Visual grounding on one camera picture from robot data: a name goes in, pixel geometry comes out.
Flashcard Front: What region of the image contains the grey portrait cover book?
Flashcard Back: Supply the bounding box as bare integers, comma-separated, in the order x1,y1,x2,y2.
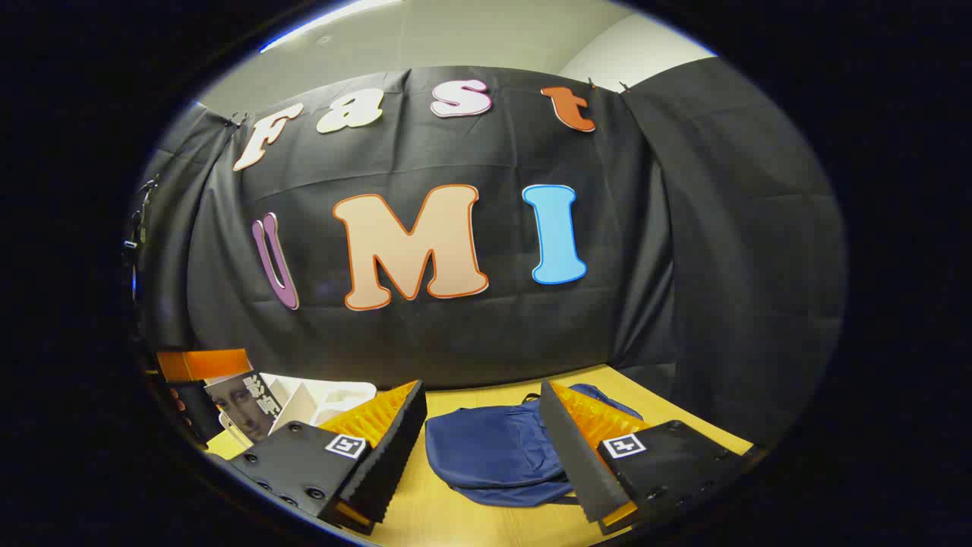
204,372,284,444

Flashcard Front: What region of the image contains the white bookshelf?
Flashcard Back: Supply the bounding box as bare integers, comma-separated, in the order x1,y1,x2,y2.
220,372,378,449

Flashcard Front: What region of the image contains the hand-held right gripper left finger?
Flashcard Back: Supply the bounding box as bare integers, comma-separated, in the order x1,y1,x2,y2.
226,378,428,536

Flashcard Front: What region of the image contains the black backdrop cloth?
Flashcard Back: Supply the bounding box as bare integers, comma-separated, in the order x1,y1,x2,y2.
133,57,847,449

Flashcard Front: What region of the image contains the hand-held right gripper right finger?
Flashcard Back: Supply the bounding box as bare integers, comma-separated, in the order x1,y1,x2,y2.
538,378,762,536

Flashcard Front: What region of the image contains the blue schoolbag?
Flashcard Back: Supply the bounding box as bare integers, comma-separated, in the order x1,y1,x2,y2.
424,382,646,508

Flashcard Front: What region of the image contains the pink and orange book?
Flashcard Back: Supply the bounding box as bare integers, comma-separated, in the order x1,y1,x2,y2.
156,348,255,445

